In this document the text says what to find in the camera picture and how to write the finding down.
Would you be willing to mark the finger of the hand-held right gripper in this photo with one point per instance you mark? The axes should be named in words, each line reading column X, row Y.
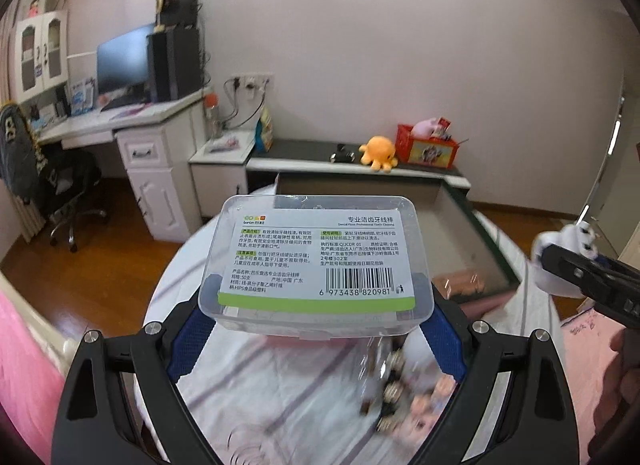
column 570, row 265
column 617, row 265

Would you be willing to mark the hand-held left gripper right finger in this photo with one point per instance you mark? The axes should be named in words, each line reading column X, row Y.
column 442, row 340

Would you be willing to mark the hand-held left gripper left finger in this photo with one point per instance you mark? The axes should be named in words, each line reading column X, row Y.
column 192, row 340

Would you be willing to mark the white plug-in device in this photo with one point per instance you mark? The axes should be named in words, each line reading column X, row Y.
column 555, row 280

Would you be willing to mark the green and pink storage box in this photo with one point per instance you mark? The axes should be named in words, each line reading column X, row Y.
column 450, row 215

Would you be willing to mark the clear labelled plastic box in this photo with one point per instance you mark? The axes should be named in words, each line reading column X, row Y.
column 315, row 250

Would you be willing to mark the person's right hand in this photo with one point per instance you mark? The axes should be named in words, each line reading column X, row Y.
column 622, row 395

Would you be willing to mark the small pink pig figurine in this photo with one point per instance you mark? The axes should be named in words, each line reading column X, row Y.
column 421, row 411
column 443, row 387

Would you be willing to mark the clear plastic jar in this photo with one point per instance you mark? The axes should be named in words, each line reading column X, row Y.
column 377, row 370

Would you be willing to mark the white door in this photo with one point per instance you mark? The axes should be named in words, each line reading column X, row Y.
column 612, row 185

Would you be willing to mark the pink printed cloth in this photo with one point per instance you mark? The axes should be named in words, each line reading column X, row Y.
column 590, row 345

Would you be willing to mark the white nightstand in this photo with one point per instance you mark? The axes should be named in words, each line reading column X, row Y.
column 220, row 180

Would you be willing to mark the pink blanket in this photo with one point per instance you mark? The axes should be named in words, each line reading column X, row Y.
column 30, row 360

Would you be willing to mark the white desk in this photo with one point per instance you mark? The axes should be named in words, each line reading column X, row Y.
column 160, row 165

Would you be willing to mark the red printed box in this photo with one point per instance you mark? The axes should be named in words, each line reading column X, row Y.
column 427, row 150

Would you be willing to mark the orange octopus plush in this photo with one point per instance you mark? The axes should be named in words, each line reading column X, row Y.
column 377, row 152

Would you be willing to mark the small black item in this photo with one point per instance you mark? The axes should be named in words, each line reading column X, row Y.
column 343, row 153

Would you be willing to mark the dark-topped low cabinet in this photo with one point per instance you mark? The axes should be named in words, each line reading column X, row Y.
column 300, row 152

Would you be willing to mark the black office chair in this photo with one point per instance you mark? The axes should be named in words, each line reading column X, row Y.
column 55, row 170

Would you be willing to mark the blue and yellow packet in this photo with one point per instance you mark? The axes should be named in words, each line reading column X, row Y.
column 264, row 132

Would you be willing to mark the orange-capped bottle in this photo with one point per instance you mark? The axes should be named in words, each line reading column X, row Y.
column 213, row 117

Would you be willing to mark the black keyboard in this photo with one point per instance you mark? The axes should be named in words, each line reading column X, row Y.
column 125, row 102

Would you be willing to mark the blue and white box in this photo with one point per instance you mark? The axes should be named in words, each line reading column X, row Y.
column 82, row 95

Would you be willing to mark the black computer tower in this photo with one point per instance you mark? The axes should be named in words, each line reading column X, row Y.
column 172, row 65

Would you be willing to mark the black computer monitor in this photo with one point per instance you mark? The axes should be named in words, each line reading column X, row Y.
column 122, row 57

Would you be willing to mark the white glass-door cabinet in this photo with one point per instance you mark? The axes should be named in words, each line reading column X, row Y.
column 40, row 55

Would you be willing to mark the black box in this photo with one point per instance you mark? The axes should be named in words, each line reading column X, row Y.
column 180, row 10

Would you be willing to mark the small pink doll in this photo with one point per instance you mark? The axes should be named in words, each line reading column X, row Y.
column 35, row 6

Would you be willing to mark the white wall outlet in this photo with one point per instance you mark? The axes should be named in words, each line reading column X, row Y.
column 252, row 80

